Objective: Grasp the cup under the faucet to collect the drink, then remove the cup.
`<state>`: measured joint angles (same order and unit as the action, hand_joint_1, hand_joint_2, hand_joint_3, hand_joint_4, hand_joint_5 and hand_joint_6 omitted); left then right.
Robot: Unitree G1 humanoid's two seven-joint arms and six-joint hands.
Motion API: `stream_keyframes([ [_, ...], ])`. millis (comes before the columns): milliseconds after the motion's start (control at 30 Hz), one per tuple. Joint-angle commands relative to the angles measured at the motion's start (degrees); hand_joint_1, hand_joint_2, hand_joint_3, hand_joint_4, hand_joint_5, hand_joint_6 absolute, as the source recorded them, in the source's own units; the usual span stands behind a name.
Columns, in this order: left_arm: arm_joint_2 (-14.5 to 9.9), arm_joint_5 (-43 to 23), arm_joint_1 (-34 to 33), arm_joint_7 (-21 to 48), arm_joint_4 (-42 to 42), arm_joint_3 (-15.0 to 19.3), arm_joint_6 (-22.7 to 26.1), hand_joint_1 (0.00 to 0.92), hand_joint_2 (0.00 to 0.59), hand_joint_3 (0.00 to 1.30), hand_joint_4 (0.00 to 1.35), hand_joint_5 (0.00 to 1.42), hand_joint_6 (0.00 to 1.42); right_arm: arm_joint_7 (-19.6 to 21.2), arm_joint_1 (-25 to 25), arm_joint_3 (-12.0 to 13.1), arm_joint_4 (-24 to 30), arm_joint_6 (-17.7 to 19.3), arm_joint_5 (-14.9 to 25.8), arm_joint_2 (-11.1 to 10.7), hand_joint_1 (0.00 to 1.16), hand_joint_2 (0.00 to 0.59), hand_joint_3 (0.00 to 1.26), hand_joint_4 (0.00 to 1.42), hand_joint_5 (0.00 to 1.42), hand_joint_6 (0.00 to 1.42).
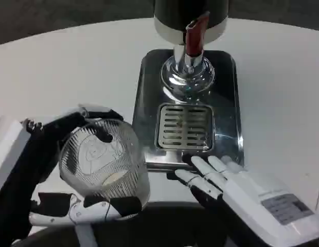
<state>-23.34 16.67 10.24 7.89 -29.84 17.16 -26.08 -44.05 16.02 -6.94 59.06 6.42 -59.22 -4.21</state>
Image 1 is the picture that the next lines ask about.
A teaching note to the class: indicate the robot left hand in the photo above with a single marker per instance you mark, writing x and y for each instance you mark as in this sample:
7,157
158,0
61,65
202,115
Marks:
25,159

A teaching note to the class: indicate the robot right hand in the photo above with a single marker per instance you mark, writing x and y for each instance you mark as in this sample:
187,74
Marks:
252,200

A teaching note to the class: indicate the clear ribbed glass cup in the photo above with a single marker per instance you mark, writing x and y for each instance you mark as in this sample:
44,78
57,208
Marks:
103,159

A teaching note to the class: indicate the steel slotted drain grid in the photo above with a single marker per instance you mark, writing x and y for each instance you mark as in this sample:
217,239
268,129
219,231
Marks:
185,127

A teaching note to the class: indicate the steel drip tray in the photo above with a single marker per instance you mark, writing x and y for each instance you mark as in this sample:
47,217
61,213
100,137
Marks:
146,115

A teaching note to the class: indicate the drink dispenser with chrome base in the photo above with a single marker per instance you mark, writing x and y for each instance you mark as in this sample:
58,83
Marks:
175,23

